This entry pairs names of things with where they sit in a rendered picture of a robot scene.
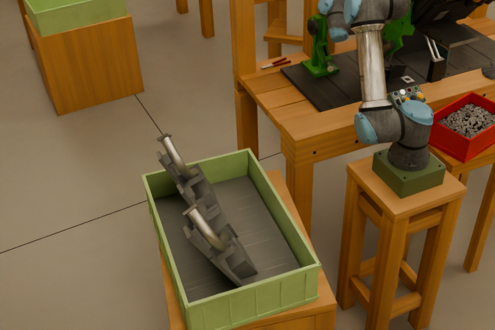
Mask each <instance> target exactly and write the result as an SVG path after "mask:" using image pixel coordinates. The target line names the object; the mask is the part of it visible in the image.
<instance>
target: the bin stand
mask: <svg viewBox="0 0 495 330"><path fill-rule="evenodd" d="M428 148H429V151H430V152H431V153H432V154H433V155H435V156H436V157H437V158H438V159H439V160H440V161H442V162H443V163H444V164H445V165H446V170H447V171H448V172H449V173H450V174H451V175H453V176H454V177H455V178H456V179H457V180H459V181H460V182H461V183H462V184H463V185H464V186H466V183H467V180H468V175H469V172H470V171H471V170H473V169H477V168H480V167H482V166H486V165H488V164H492V163H493V166H492V168H491V173H490V175H489V179H488V183H487V186H486V188H485V193H484V196H483V199H482V203H481V206H480V210H479V213H478V216H477V221H476V223H475V226H474V230H473V234H472V236H471V241H470V243H469V246H468V250H467V254H466V258H465V261H464V263H463V268H464V269H465V270H466V271H467V272H468V273H472V272H474V271H476V270H477V268H478V265H479V263H480V258H481V255H482V252H483V249H484V247H485V242H486V239H487V237H488V233H489V231H490V228H491V223H492V221H493V218H494V215H495V144H493V145H492V146H490V147H489V148H488V149H486V150H484V151H483V152H481V153H480V154H479V155H477V156H475V157H474V158H472V159H471V160H470V161H468V162H466V163H465V164H463V163H461V162H460V161H458V160H456V159H454V158H453V157H451V156H449V155H447V154H446V153H444V152H442V151H440V150H438V149H436V148H435V147H433V146H431V145H430V144H428ZM410 238H411V235H410V236H408V237H407V241H406V246H405V250H404V257H403V260H404V261H406V260H407V253H408V249H409V245H410Z"/></svg>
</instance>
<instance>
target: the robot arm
mask: <svg viewBox="0 0 495 330"><path fill-rule="evenodd" d="M410 7H411V0H319V2H318V10H319V11H320V13H322V14H324V15H325V14H326V20H327V24H328V28H329V35H330V38H331V41H332V42H335V43H339V42H342V41H346V40H347V39H348V36H349V35H356V38H357V53H358V61H359V75H360V83H361V92H362V104H361V105H360V106H359V112H358V113H356V114H355V115H354V126H355V130H356V132H357V135H358V138H359V140H360V141H361V142H362V143H363V144H366V145H369V144H375V145H377V144H383V143H390V142H393V143H392V144H391V146H390V148H389V150H388V153H387V159H388V160H389V162H390V163H391V164H392V165H393V166H394V167H395V168H397V169H400V170H403V171H407V172H417V171H421V170H422V169H425V168H426V167H427V166H428V165H429V160H430V154H429V148H428V142H429V136H430V132H431V128H432V124H433V116H434V113H433V111H432V109H431V107H430V106H428V105H426V104H425V103H422V102H419V101H416V100H407V101H404V102H402V103H401V105H400V108H396V109H393V105H392V103H391V102H389V101H388V100H387V89H386V81H385V66H384V58H383V50H382V34H381V30H382V28H383V27H384V25H385V24H390V23H391V22H390V21H392V20H398V19H400V18H402V17H404V16H405V15H406V14H407V13H408V12H409V10H410Z"/></svg>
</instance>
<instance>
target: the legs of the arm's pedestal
mask: <svg viewBox="0 0 495 330"><path fill-rule="evenodd" d="M462 199H463V198H462V197H461V198H458V199H456V200H453V201H450V202H448V203H444V204H443V205H440V206H437V207H434V208H431V209H429V210H426V211H423V212H421V213H419V214H415V215H413V216H411V217H408V218H405V219H402V220H399V221H397V222H393V221H392V219H391V218H389V216H388V215H386V213H384V212H383V210H382V209H381V208H380V207H379V206H378V205H377V204H376V203H375V202H374V201H373V199H372V198H371V197H370V196H369V195H368V194H367V193H366V192H365V191H364V190H363V188H362V187H361V186H360V185H359V184H358V183H357V182H356V181H355V180H354V179H353V178H352V177H351V176H350V175H349V174H348V177H347V185H346V193H345V208H344V216H343V231H342V239H341V248H340V263H339V270H338V279H337V294H336V302H337V303H338V304H339V305H340V307H341V309H342V310H343V311H344V310H346V309H349V308H351V307H353V306H355V305H356V299H357V300H358V301H359V302H360V303H361V305H362V306H363V308H364V309H365V311H366V312H367V313H368V314H367V319H366V324H365V330H388V326H389V322H390V320H391V319H393V318H395V317H398V316H399V315H402V314H404V313H406V312H409V315H408V319H407V321H408V322H409V323H410V325H411V326H412V327H413V328H414V329H415V330H422V329H425V328H426V327H428V326H429V322H430V319H431V316H432V311H433V308H434V305H435V300H436V297H437V293H438V289H439V286H440V280H441V278H442V275H443V269H444V267H445V263H446V258H447V255H448V252H449V247H450V244H451V241H452V236H453V233H454V228H455V225H456V222H457V217H458V214H459V210H460V206H461V203H462ZM367 216H368V218H369V219H370V220H371V221H372V222H373V224H374V225H375V226H376V227H377V228H378V229H379V230H380V232H379V241H378V247H377V252H376V256H375V257H373V258H370V259H367V260H365V261H362V262H361V259H362V249H363V242H364V236H365V226H366V219H367ZM426 229H428V231H427V234H426V240H425V243H424V249H423V253H422V257H421V263H420V267H419V270H418V275H416V274H415V272H414V271H413V270H412V269H411V268H410V266H409V265H408V264H407V263H406V262H405V261H404V260H403V257H404V250H405V246H406V241H407V237H408V236H410V235H413V234H416V233H418V232H420V231H423V230H426ZM370 275H373V280H372V285H371V291H369V290H368V288H367V287H366V286H365V285H364V284H363V282H362V281H361V279H362V278H365V277H367V276H370ZM399 279H401V280H402V281H403V282H404V284H405V285H406V286H407V288H408V289H409V290H410V291H411V293H409V294H407V295H404V296H402V297H400V298H397V299H395V300H394V296H395V291H396V289H397V287H398V283H399Z"/></svg>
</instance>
